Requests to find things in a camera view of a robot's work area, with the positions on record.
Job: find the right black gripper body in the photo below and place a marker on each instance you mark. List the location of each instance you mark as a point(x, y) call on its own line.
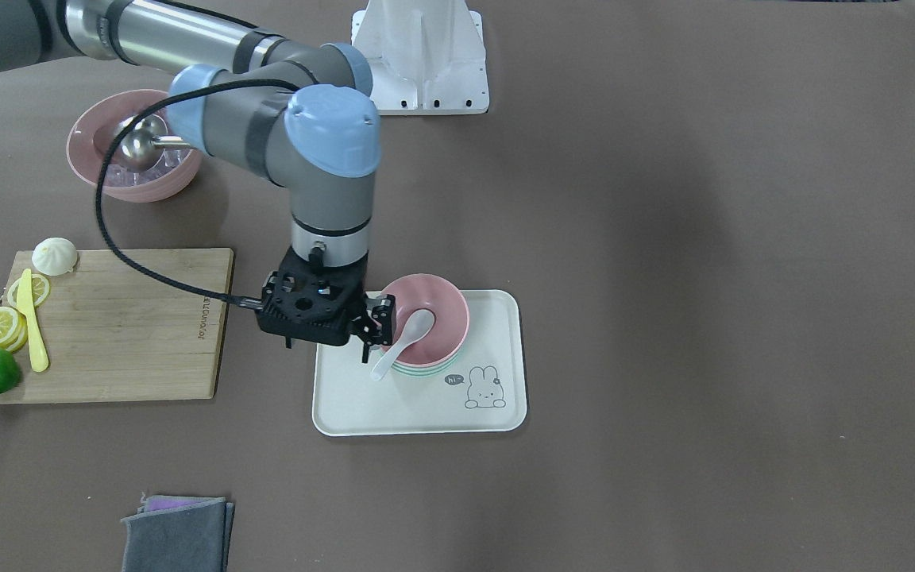
point(380, 312)

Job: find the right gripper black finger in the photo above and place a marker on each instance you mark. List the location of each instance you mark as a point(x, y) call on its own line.
point(373, 322)

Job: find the white ceramic spoon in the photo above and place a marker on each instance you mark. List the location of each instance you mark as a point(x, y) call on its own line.
point(417, 327)

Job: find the small pink bowl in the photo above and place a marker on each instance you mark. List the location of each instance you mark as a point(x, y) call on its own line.
point(445, 300)

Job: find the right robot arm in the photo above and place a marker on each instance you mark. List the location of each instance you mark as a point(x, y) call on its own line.
point(298, 116)

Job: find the middle green bowl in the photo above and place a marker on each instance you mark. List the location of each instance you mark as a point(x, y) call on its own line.
point(452, 360)

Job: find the bottom green bowl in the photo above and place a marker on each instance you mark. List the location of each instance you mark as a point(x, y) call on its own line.
point(412, 371)

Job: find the large pink ice bowl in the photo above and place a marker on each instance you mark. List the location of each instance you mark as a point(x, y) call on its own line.
point(85, 160)

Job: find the cream rabbit tray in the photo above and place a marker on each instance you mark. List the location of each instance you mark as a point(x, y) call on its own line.
point(484, 391)

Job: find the wooden cutting board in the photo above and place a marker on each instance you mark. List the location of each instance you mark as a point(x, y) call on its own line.
point(114, 335)

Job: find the steel ice scoop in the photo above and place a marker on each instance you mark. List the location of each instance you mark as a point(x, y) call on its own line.
point(144, 147)

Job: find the clear ice cubes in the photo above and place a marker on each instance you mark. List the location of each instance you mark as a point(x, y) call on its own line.
point(121, 176)

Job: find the purple cloth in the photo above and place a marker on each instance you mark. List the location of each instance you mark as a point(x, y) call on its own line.
point(166, 502)

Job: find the grey folded cloth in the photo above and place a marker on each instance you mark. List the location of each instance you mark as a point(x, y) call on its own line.
point(193, 538)

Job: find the white steamed bun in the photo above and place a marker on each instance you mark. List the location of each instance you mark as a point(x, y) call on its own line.
point(55, 257)

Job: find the yellow plastic knife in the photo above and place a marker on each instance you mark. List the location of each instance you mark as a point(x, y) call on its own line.
point(38, 354)

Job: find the back lemon slice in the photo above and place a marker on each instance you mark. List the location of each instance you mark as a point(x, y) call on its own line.
point(20, 338)

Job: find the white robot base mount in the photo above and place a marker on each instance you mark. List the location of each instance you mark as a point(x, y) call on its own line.
point(427, 58)

